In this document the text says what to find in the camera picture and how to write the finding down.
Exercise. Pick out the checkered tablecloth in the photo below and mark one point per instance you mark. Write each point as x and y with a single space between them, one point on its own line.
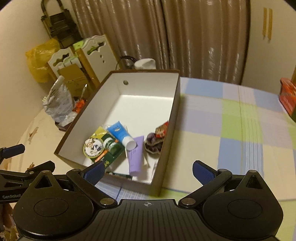
237 128

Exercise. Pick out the purple tube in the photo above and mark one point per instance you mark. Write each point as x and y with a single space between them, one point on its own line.
135 157

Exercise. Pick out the small cardboard carton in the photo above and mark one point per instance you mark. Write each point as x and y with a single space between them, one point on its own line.
76 81

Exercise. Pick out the red instant noodle bowl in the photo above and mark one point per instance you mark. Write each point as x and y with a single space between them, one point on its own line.
287 96

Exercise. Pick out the green blister card package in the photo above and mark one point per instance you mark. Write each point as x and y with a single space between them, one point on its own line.
102 146

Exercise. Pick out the yellow plastic bag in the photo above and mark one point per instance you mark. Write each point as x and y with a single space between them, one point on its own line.
38 57

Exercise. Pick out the yellow wall strips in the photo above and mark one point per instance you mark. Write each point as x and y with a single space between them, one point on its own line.
267 29

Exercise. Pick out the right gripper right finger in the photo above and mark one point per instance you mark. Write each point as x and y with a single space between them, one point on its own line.
212 180

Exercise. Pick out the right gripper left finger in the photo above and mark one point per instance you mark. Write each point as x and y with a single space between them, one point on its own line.
86 180

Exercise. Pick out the brown cardboard box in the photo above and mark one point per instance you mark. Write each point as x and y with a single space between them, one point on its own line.
141 100

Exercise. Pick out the red snack packet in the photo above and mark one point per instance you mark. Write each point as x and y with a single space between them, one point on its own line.
161 130

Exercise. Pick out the small dark green packet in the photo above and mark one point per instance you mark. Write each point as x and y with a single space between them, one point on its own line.
128 177

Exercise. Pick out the blue white tube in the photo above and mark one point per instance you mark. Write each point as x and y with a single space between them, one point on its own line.
120 133

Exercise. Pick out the brown curtain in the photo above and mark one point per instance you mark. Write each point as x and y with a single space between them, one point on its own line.
202 39

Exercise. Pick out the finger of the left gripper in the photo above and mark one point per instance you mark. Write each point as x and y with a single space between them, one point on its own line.
6 153
17 179

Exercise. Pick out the crumpled white foil bag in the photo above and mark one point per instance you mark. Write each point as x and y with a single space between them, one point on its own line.
59 102

